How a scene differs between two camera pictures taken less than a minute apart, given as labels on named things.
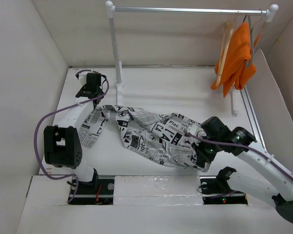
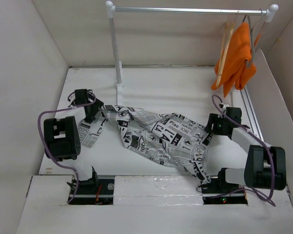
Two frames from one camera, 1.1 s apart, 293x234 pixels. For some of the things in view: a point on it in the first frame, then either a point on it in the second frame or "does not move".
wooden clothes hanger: (229, 27) does not move
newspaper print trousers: (162, 139) does not move
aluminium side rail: (252, 117) does not move
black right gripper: (201, 156) → (213, 118)
